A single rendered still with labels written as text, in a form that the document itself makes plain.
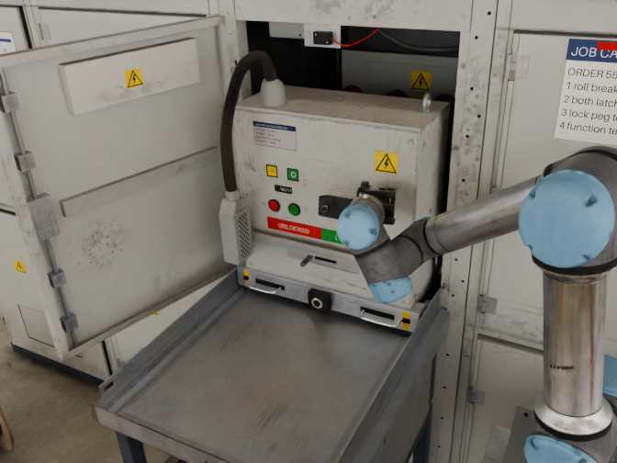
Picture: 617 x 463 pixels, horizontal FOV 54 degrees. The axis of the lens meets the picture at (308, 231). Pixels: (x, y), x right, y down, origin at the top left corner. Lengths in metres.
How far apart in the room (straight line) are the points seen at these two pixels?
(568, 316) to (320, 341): 0.77
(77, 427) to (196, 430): 1.40
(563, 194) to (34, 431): 2.35
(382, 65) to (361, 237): 1.16
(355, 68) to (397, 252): 1.16
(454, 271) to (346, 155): 0.43
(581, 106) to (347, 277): 0.68
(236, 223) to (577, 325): 0.88
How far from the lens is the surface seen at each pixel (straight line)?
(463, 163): 1.49
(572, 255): 0.86
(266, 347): 1.56
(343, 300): 1.60
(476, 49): 1.41
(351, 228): 1.07
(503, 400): 1.79
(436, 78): 2.10
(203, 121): 1.69
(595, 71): 1.36
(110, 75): 1.49
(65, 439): 2.71
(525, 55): 1.37
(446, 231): 1.14
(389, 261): 1.11
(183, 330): 1.61
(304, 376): 1.47
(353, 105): 1.51
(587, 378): 1.01
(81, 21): 1.98
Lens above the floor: 1.82
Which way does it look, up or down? 28 degrees down
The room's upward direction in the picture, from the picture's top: 2 degrees counter-clockwise
